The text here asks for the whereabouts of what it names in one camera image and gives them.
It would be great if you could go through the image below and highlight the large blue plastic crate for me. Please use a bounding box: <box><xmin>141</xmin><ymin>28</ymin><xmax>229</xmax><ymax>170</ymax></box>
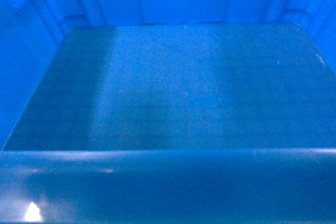
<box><xmin>0</xmin><ymin>0</ymin><xmax>336</xmax><ymax>224</ymax></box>

